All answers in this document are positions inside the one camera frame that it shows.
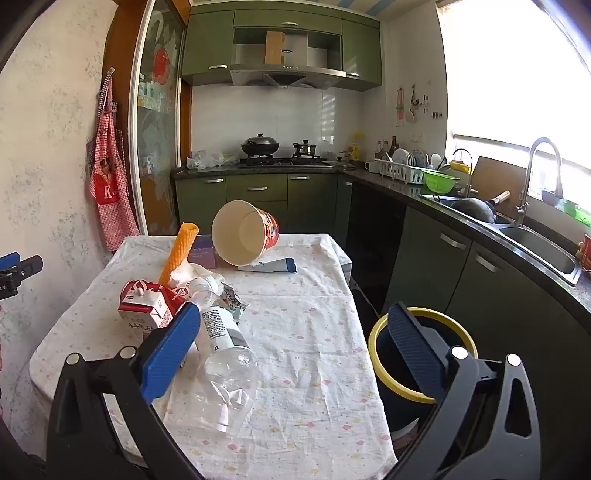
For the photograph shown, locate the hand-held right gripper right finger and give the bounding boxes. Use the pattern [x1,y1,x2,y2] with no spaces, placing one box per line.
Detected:
[383,302,541,480]

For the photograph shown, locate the frosted glass sliding door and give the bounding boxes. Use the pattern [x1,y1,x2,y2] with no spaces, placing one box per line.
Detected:
[129,0,190,236]

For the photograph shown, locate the orange ridged foam piece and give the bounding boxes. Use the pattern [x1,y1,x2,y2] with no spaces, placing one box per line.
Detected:
[158,222,199,287]

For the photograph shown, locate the green colander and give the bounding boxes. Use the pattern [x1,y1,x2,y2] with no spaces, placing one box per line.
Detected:
[422,168,461,193]

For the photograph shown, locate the steel range hood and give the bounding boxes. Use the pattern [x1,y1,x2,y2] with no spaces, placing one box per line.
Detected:
[229,28,347,89]

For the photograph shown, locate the hanging wall utensils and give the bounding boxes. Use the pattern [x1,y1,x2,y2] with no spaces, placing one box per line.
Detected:
[394,85,419,125]

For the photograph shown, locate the white floral tablecloth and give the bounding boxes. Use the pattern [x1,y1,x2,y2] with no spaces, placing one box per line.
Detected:
[28,233,399,480]

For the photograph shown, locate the black wok with wooden handle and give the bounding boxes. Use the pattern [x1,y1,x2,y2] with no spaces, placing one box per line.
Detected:
[450,190,512,224]

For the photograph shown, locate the steel sink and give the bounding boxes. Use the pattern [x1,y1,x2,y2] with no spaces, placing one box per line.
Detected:
[418,193,583,287]

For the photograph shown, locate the clear plastic bottle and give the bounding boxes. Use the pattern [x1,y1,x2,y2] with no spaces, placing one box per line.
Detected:
[187,277,252,352]

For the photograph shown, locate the green plastic holder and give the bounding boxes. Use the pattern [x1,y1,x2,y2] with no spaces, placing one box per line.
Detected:
[556,198,591,227]

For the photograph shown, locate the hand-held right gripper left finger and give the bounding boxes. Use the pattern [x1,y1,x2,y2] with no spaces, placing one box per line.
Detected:
[45,302,204,480]

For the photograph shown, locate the red checked apron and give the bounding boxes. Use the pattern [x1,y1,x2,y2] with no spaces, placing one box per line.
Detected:
[88,69,141,252]

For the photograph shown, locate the clear plastic bags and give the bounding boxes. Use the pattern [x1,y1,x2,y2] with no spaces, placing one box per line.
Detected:
[186,150,241,170]

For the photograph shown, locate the steel faucet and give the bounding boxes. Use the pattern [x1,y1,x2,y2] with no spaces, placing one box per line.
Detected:
[516,137,565,227]

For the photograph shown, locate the black lidded wok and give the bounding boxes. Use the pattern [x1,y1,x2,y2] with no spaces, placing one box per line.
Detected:
[241,133,281,158]

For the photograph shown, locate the dark sauce bottles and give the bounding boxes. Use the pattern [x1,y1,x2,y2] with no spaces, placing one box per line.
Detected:
[374,136,400,160]

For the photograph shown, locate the window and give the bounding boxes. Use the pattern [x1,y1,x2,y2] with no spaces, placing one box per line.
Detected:
[438,0,591,199]

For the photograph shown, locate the yellow kettle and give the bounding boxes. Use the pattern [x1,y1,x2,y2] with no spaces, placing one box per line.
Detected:
[450,148,474,175]

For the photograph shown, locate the red white milk carton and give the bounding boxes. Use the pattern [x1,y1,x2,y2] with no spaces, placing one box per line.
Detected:
[117,279,174,330]

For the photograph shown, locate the silver foil wrapper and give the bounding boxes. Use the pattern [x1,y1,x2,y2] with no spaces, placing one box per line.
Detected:
[217,284,250,324]

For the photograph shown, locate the red paper bucket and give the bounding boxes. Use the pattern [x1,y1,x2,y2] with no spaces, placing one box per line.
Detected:
[211,200,281,267]

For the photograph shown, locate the purple small box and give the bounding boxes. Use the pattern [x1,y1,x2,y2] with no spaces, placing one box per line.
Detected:
[187,234,218,268]

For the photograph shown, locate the clear plastic cup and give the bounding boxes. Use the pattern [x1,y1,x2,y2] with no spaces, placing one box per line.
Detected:
[191,346,262,435]

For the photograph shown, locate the white tissue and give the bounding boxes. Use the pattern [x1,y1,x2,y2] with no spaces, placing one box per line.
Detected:
[168,263,218,289]

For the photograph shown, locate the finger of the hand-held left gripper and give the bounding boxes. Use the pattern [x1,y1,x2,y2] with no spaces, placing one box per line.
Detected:
[0,251,44,301]

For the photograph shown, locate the white dish rack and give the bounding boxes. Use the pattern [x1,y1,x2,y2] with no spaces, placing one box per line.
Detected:
[374,148,428,184]

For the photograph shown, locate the yellow rimmed dark trash bin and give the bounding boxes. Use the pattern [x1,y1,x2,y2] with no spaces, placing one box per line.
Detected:
[368,308,478,435]

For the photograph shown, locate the green wall cabinets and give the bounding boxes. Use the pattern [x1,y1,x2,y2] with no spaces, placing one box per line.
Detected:
[181,4,384,92]

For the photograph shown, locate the gas stove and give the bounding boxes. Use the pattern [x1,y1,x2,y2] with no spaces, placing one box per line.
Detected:
[239,156,333,168]

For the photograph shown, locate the wooden cutting board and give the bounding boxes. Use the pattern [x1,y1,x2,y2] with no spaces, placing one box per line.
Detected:
[468,156,529,204]

